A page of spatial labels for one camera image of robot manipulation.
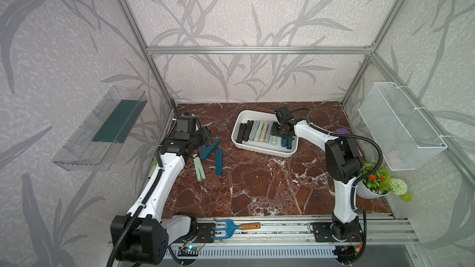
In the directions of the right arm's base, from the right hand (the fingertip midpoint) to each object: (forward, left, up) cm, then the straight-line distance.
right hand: (274, 129), depth 100 cm
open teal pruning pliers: (-10, +37, -5) cm, 39 cm away
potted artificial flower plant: (-34, -38, +9) cm, 51 cm away
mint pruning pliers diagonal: (+1, +8, -2) cm, 9 cm away
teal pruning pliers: (-7, -8, -4) cm, 12 cm away
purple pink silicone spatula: (+3, -42, -7) cm, 43 cm away
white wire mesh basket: (-24, -41, +27) cm, 55 cm away
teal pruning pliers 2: (-17, +29, -4) cm, 34 cm away
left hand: (-13, +32, +15) cm, 38 cm away
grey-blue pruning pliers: (+3, +11, -3) cm, 12 cm away
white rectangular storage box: (-11, +7, -1) cm, 14 cm away
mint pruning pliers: (-5, 0, -3) cm, 6 cm away
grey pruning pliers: (-1, +3, -2) cm, 4 cm away
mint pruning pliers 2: (-20, +39, -3) cm, 44 cm away
